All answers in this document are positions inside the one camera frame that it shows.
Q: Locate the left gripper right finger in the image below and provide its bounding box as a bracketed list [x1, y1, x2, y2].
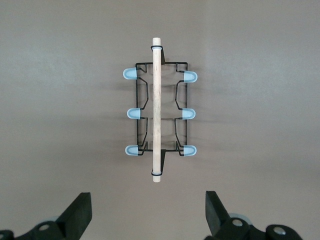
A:
[204, 191, 303, 240]

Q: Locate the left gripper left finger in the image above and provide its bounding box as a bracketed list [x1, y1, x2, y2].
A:
[0, 191, 93, 240]

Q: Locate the black wire cup holder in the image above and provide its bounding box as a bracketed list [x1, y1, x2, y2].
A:
[122, 37, 198, 183]

